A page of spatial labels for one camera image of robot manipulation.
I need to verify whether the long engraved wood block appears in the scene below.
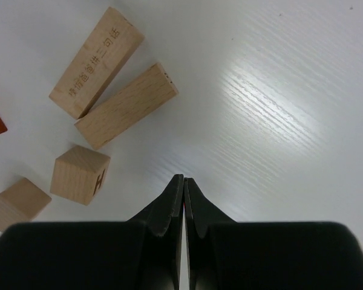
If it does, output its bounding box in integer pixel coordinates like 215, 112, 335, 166
49, 7, 144, 120

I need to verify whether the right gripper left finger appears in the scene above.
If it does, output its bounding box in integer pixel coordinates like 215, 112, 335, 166
0, 175, 184, 289

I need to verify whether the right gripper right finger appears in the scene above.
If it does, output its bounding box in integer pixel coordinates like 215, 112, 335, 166
184, 178, 363, 289

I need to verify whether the light wood cube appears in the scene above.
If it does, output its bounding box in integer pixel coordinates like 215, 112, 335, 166
0, 178, 51, 232

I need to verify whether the long plain wood block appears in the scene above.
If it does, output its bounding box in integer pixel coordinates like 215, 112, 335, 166
75, 63, 178, 150

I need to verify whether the light wood cube letter H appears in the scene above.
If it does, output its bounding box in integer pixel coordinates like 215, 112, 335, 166
50, 145, 111, 205

